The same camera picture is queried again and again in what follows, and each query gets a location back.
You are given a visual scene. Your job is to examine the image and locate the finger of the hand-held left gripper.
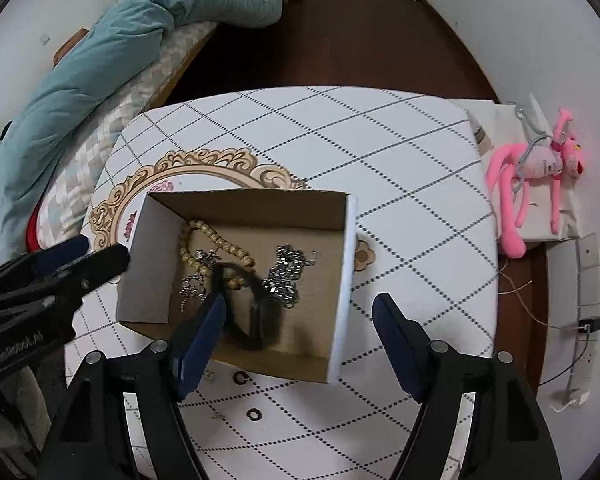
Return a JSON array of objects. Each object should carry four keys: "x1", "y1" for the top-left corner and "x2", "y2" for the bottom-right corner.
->
[
  {"x1": 40, "y1": 243, "x2": 132, "y2": 306},
  {"x1": 2, "y1": 236, "x2": 90, "y2": 281}
]

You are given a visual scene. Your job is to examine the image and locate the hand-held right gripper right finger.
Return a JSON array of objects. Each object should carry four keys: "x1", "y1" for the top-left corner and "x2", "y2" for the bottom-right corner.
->
[{"x1": 371, "y1": 292, "x2": 563, "y2": 480}]

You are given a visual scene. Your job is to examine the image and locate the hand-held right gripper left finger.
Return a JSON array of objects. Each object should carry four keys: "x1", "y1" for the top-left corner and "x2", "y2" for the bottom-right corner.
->
[{"x1": 35, "y1": 291, "x2": 227, "y2": 480}]

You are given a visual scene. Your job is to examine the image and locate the black bracelet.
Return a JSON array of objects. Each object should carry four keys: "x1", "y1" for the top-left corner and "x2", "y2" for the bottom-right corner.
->
[{"x1": 212, "y1": 262, "x2": 287, "y2": 352}]

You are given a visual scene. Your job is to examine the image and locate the cardboard box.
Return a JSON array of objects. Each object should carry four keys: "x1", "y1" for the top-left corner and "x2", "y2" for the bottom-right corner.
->
[{"x1": 116, "y1": 189, "x2": 359, "y2": 387}]

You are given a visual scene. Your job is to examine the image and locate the red cloth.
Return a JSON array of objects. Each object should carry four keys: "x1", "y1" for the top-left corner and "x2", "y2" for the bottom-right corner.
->
[{"x1": 24, "y1": 199, "x2": 46, "y2": 252}]

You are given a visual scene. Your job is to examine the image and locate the grey patterned bed sheet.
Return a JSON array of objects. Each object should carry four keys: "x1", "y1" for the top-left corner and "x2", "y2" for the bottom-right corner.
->
[{"x1": 32, "y1": 20, "x2": 219, "y2": 252}]

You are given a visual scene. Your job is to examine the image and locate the teal blanket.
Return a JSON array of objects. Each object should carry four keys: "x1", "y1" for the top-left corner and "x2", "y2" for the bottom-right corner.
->
[{"x1": 0, "y1": 0, "x2": 284, "y2": 262}]

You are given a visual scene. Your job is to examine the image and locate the wooden headboard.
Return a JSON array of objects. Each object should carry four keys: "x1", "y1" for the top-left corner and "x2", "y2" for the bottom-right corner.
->
[{"x1": 52, "y1": 27, "x2": 89, "y2": 67}]

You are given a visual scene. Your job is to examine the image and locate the pink plush toy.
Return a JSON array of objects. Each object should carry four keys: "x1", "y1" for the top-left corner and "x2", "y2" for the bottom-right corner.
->
[{"x1": 486, "y1": 106, "x2": 584, "y2": 260}]

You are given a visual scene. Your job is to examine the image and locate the white cloth bag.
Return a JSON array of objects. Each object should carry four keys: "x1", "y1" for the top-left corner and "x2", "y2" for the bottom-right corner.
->
[{"x1": 450, "y1": 96, "x2": 582, "y2": 244}]

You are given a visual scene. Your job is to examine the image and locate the thin silver chain necklace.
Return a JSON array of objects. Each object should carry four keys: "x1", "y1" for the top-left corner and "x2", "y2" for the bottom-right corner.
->
[{"x1": 179, "y1": 249, "x2": 222, "y2": 313}]

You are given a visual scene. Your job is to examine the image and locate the thick silver chain necklace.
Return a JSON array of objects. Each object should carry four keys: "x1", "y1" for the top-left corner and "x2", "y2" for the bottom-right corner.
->
[{"x1": 261, "y1": 243, "x2": 317, "y2": 309}]

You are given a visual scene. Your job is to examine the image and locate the wooden bead bracelet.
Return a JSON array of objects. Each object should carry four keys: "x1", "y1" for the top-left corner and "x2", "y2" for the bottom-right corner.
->
[{"x1": 179, "y1": 217, "x2": 257, "y2": 292}]

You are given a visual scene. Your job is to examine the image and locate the black cable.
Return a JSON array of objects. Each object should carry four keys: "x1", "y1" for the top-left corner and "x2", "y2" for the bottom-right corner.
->
[{"x1": 537, "y1": 329, "x2": 590, "y2": 387}]

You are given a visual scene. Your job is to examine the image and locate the white wall socket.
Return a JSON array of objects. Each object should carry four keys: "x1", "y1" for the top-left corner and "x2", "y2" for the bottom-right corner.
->
[{"x1": 577, "y1": 232, "x2": 600, "y2": 267}]

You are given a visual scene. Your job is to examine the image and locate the grey strap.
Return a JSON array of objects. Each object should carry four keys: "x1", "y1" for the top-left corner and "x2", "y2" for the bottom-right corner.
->
[{"x1": 510, "y1": 102, "x2": 552, "y2": 192}]

